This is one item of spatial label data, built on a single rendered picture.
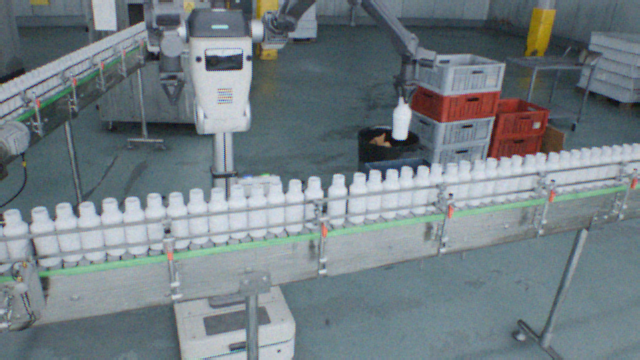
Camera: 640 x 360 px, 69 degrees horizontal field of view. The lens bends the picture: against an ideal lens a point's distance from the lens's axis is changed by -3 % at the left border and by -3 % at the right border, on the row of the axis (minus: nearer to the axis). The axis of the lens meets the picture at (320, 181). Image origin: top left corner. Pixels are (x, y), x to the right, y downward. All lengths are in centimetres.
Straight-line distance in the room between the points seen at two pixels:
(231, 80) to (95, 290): 91
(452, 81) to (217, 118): 227
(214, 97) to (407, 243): 91
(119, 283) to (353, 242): 73
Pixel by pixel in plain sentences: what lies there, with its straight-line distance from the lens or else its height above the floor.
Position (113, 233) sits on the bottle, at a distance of 144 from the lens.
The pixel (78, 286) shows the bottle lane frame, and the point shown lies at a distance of 150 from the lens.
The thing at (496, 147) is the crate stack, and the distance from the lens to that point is 447.
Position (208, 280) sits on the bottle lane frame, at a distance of 152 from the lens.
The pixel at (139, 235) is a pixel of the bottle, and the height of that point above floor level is 106.
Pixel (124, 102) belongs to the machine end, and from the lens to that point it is 536.
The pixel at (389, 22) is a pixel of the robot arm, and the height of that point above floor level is 161.
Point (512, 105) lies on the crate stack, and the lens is 500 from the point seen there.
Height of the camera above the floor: 180
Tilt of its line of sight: 25 degrees down
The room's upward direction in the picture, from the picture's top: 3 degrees clockwise
